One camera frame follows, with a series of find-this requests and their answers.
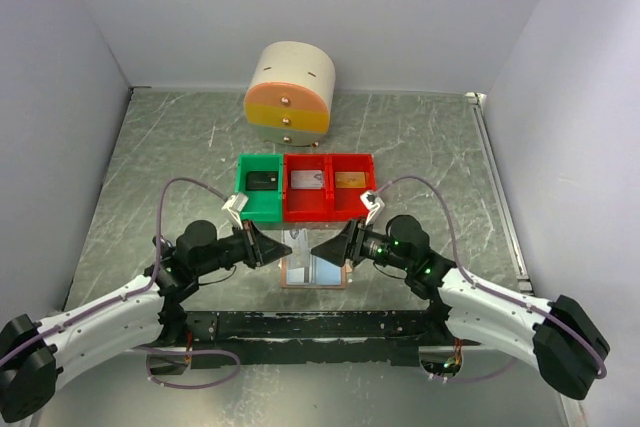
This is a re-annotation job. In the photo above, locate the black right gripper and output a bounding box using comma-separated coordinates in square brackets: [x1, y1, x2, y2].
[311, 215, 412, 271]

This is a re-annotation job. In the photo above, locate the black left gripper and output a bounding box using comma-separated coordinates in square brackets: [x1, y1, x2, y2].
[194, 217, 291, 276]

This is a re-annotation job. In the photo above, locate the tan leather card holder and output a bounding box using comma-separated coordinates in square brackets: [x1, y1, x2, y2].
[279, 255, 347, 290]

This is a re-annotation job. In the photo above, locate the card with magnetic stripe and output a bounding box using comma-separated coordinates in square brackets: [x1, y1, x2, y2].
[290, 170, 325, 190]

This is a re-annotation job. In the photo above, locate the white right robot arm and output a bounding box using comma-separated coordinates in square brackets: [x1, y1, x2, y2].
[311, 215, 610, 400]

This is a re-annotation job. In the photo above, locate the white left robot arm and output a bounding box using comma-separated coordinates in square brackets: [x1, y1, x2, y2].
[1, 220, 292, 424]

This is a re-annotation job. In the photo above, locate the black credit card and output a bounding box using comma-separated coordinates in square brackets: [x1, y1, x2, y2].
[245, 171, 279, 191]

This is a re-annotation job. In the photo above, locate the gold credit card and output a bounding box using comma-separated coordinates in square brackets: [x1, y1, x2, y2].
[335, 171, 368, 189]

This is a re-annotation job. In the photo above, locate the green plastic bin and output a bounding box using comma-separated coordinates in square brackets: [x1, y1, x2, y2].
[235, 154, 284, 224]

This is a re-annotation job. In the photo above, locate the right red plastic bin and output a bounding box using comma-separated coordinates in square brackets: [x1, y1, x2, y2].
[328, 153, 377, 221]

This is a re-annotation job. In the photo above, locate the red plastic bin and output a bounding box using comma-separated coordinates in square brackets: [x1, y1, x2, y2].
[283, 154, 329, 223]
[328, 153, 377, 221]

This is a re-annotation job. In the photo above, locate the middle red plastic bin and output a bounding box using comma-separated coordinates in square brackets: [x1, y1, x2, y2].
[283, 154, 329, 223]

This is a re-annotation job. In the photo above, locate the blue black lighter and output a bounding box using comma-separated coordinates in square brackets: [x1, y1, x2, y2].
[152, 236, 174, 256]

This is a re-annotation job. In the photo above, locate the round cream drawer cabinet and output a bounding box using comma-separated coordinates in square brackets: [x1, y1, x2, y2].
[244, 41, 336, 147]

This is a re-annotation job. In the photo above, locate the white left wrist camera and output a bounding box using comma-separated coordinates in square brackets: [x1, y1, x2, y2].
[222, 192, 248, 229]

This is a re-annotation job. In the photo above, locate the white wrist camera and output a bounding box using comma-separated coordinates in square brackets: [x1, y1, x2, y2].
[222, 192, 248, 229]
[360, 190, 385, 226]

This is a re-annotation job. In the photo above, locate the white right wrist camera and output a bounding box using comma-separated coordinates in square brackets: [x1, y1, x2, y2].
[360, 190, 385, 226]

